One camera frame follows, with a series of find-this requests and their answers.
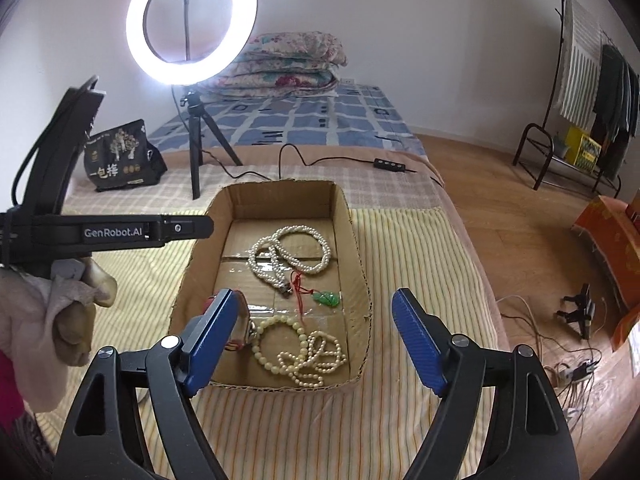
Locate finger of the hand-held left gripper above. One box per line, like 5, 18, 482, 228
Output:
150, 213, 216, 249

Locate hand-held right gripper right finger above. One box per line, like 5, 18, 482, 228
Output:
391, 287, 581, 480

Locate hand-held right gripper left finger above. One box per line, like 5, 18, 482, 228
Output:
59, 287, 247, 480

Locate brown wristwatch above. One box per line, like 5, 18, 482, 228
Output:
202, 289, 257, 352

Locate long white pearl necklace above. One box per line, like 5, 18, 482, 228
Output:
247, 225, 333, 297

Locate small white bead bracelet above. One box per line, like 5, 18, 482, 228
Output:
279, 331, 348, 389

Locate red cord jade pendant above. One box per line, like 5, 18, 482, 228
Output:
290, 271, 342, 311

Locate cardboard box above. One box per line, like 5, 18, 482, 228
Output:
167, 179, 373, 392

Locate person's left forearm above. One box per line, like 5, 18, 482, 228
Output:
0, 260, 96, 416

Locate person's left hand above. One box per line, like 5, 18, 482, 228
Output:
50, 257, 118, 366

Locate yellow striped blanket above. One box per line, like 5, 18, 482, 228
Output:
15, 200, 511, 480

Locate black snack bag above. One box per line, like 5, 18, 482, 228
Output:
82, 119, 168, 192

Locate beige plaid sheet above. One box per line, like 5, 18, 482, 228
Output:
60, 135, 446, 216

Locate black charger plug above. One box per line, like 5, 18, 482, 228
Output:
560, 360, 601, 383

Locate small black floor tripod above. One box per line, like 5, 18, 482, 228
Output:
555, 284, 596, 341

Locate blue patchwork bedsheet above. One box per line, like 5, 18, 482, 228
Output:
145, 82, 416, 153

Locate folded floral quilts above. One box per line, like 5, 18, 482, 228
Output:
207, 32, 348, 103

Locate person's dark red clothing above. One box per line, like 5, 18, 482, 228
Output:
0, 350, 61, 480

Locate orange cloth covered table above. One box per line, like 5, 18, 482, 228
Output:
572, 195, 640, 353

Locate black clothes rack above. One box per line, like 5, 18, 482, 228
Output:
512, 0, 640, 196

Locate yellow crate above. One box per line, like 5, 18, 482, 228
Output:
565, 127, 603, 175

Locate dark hanging clothes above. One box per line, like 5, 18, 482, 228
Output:
592, 44, 640, 181

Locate striped hanging towel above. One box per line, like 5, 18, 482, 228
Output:
557, 0, 606, 128

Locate loose floor cables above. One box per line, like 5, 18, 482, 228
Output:
495, 295, 611, 461

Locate black cable with inline controller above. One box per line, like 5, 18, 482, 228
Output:
200, 142, 431, 186

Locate white ring light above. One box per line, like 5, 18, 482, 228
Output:
126, 0, 260, 83

